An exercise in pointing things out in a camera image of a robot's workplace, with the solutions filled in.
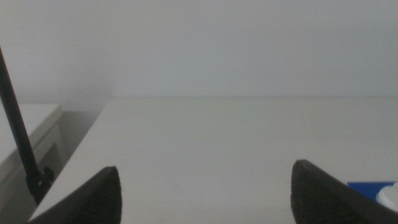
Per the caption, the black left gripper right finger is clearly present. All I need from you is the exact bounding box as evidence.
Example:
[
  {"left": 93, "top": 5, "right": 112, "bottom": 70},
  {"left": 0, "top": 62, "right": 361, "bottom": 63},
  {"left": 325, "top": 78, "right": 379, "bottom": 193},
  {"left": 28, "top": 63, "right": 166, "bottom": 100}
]
[{"left": 290, "top": 159, "right": 398, "bottom": 224}]

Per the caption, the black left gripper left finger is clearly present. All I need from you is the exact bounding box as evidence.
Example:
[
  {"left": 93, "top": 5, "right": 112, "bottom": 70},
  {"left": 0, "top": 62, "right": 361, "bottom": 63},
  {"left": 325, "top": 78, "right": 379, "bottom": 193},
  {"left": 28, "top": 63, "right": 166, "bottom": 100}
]
[{"left": 27, "top": 165, "right": 123, "bottom": 224}]

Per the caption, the white shoe with striped heel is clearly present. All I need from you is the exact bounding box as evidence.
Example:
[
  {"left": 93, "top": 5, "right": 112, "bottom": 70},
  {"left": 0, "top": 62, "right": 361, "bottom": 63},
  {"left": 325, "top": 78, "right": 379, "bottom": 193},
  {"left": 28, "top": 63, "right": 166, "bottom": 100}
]
[{"left": 375, "top": 181, "right": 398, "bottom": 213}]

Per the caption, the blue rectangular mat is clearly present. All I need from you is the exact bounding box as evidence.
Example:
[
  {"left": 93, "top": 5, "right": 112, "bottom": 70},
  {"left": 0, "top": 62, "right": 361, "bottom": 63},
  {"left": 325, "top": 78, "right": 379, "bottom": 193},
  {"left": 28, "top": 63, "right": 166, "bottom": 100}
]
[{"left": 346, "top": 180, "right": 397, "bottom": 203}]

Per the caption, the white side cabinet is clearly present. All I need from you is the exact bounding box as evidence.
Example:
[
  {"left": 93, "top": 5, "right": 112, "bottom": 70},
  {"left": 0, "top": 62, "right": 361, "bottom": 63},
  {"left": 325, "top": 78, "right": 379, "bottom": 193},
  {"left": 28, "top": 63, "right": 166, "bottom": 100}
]
[{"left": 0, "top": 103, "right": 68, "bottom": 187}]

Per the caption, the black pole with clamp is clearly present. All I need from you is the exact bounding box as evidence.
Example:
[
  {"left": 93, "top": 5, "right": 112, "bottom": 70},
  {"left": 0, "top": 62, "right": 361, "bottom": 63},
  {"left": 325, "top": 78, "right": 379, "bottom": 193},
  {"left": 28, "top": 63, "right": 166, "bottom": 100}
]
[{"left": 0, "top": 45, "right": 56, "bottom": 205}]

